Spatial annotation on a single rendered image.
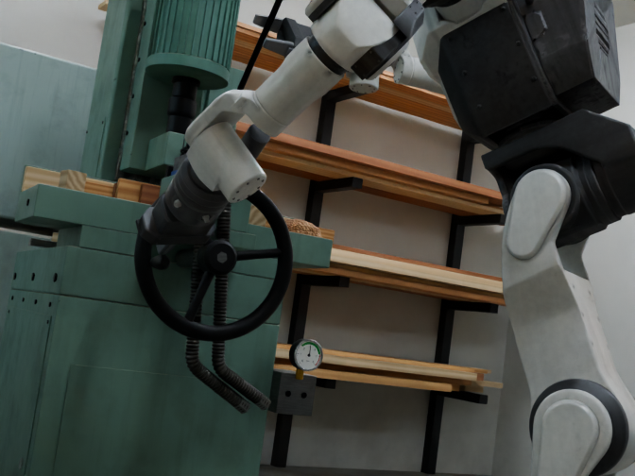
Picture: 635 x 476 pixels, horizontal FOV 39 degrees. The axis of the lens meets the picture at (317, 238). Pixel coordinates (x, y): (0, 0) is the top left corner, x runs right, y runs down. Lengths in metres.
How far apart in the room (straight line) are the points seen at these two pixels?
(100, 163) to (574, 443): 1.20
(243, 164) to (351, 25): 0.24
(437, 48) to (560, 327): 0.49
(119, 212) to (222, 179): 0.48
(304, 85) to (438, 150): 4.19
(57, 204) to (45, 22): 2.76
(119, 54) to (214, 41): 0.29
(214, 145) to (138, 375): 0.60
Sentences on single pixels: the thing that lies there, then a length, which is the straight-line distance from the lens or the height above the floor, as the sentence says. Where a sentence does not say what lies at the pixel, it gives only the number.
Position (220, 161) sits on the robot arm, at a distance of 1.24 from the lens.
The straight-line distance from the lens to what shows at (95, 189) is 1.84.
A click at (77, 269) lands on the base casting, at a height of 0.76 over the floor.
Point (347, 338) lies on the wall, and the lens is 4.95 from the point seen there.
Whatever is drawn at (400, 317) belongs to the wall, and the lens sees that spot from 5.15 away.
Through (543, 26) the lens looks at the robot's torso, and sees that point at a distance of 1.48.
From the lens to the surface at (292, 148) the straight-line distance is 4.23.
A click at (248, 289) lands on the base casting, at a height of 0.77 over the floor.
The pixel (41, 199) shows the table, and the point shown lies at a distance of 1.66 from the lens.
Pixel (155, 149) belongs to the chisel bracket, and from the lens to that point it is 1.92.
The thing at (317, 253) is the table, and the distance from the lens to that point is 1.84.
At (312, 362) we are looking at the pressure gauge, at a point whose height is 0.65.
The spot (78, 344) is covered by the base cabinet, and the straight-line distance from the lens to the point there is 1.68.
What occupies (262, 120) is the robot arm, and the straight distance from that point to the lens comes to 1.21.
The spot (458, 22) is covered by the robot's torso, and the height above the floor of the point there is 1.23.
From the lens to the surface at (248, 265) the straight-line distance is 1.77.
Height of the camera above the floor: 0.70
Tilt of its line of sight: 6 degrees up
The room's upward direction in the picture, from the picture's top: 8 degrees clockwise
